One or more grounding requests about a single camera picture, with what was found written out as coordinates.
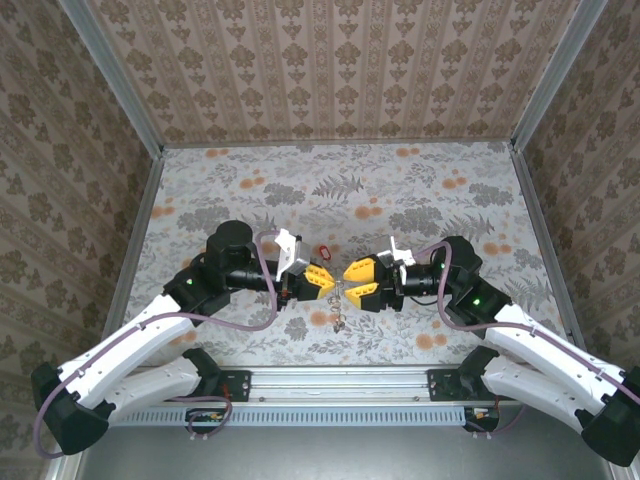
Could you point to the silver split keyring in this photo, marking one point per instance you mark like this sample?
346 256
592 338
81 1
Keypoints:
340 288

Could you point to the red plastic key tag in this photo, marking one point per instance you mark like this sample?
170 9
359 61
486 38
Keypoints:
321 251

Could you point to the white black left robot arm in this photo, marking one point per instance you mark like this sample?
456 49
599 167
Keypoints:
125 350

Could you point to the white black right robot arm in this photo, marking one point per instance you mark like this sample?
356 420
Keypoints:
540 355

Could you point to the black connector board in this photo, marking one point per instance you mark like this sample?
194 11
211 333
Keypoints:
205 417
482 417

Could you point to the aluminium table side rail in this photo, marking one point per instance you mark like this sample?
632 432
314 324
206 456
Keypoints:
547 245
132 245

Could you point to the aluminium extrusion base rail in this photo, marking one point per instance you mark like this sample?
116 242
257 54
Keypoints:
325 382

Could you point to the aluminium table end rail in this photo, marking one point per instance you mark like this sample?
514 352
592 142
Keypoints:
340 143

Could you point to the aluminium frame post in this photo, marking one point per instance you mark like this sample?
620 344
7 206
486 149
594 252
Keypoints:
112 77
560 75

